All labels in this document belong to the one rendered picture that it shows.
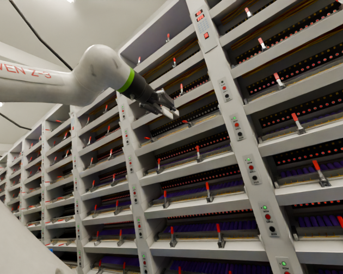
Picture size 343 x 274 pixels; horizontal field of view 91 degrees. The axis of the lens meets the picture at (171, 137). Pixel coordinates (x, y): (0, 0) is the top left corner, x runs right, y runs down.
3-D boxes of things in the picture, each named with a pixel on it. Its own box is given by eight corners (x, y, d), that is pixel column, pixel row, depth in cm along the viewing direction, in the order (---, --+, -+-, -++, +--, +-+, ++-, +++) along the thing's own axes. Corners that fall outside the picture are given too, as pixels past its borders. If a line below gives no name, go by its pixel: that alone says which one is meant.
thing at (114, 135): (123, 134, 120) (116, 116, 120) (79, 156, 151) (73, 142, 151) (141, 130, 137) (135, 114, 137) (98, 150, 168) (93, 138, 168)
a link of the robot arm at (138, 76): (134, 62, 57) (117, 75, 62) (134, 88, 52) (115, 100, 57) (147, 72, 62) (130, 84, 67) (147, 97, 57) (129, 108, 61)
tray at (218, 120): (225, 123, 79) (218, 104, 79) (136, 156, 110) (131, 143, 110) (232, 119, 96) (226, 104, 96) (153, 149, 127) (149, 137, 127)
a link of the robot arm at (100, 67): (96, 49, 42) (96, 28, 47) (70, 80, 47) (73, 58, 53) (138, 81, 52) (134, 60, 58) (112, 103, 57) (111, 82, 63)
